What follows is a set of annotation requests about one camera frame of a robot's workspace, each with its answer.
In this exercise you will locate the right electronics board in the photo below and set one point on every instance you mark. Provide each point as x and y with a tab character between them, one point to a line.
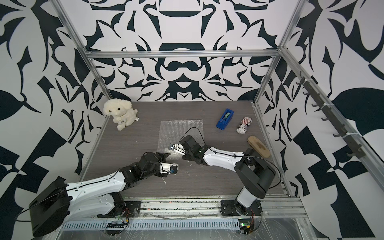
246	226

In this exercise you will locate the blue tape dispenser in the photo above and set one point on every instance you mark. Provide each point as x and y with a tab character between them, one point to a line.
225	119

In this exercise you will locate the electronics board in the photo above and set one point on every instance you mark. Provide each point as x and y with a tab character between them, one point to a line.
246	226
116	227

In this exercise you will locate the white slotted cable duct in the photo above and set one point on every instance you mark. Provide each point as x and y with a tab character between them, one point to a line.
135	225

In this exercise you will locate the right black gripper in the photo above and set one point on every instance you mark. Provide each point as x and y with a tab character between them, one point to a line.
184	156

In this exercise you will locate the aluminium frame crossbar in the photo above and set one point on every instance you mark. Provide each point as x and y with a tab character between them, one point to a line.
181	54

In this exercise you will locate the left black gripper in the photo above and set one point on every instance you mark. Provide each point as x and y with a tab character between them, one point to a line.
161	156

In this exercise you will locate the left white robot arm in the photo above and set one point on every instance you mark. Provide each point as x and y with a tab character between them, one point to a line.
61	202

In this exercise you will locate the white plush toy dog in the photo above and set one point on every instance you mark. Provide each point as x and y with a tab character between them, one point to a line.
122	112

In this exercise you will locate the clear bubble wrap sheet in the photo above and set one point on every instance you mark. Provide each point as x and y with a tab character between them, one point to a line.
172	131

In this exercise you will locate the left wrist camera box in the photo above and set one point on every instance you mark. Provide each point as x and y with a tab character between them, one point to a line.
167	168

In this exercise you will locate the left electronics board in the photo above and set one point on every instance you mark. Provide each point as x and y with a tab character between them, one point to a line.
116	227

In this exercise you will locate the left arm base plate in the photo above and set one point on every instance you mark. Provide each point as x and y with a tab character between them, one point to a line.
126	209

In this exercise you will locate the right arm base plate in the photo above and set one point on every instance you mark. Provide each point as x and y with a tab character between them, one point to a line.
232	208

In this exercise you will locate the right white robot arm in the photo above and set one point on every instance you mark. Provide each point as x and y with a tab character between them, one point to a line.
255	173

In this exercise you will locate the oval wooden block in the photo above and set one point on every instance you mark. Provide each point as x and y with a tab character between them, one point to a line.
259	147

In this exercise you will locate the flag print soda can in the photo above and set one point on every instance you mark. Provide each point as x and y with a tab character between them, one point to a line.
244	125

